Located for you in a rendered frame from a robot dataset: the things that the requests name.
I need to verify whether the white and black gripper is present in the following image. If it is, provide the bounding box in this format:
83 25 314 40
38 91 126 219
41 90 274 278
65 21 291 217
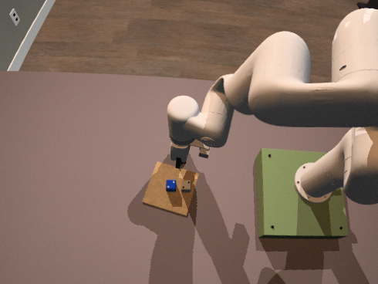
170 140 191 169

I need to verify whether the white die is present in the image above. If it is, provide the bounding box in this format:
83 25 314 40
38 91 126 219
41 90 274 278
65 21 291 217
181 180 191 192

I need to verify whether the blue die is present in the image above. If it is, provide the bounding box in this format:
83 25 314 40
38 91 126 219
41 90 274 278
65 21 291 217
166 180 176 192

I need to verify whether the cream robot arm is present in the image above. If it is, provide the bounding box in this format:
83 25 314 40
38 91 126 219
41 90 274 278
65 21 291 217
167 8 378 205

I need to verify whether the tan square mat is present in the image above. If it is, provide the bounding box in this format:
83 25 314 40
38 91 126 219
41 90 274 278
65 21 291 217
143 162 199 216

